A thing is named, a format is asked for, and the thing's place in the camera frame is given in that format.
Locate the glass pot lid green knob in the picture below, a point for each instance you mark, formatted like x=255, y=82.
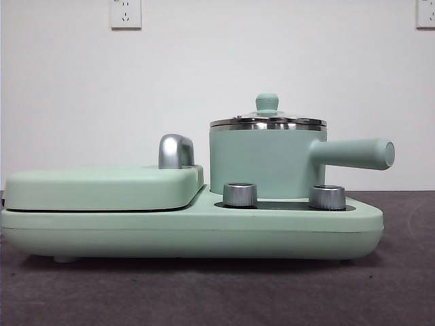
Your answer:
x=266, y=103

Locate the silver control knob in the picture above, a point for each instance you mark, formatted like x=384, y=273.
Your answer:
x=327, y=197
x=239, y=195

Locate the green breakfast machine base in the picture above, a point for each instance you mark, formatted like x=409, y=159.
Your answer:
x=204, y=231

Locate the green hinged griddle lid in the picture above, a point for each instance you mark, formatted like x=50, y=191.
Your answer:
x=102, y=186

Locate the white wall power outlet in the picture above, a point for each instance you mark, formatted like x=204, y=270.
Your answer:
x=125, y=15
x=426, y=13

